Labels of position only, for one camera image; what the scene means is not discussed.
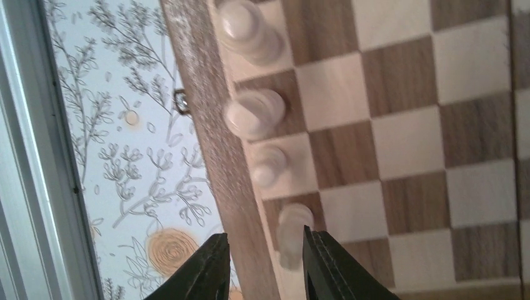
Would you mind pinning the white king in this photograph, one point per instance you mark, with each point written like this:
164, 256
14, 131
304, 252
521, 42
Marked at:
243, 30

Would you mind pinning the aluminium mounting rail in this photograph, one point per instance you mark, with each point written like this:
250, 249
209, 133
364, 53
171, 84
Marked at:
46, 248

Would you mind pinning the white bishop on board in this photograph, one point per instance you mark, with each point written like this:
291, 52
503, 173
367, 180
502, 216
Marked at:
269, 163

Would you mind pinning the floral table mat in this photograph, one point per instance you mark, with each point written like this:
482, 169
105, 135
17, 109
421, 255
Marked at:
146, 191

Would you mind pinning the white piece gripped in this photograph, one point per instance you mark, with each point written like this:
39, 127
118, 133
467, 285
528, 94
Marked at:
252, 114

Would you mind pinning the white piece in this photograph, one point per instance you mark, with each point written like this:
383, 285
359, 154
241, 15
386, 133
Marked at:
289, 234

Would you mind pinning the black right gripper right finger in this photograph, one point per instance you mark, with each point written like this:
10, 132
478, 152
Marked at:
330, 272

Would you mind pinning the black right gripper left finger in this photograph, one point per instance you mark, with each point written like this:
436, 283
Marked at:
205, 275

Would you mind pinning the wooden chess board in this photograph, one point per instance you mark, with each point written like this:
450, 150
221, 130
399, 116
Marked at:
406, 134

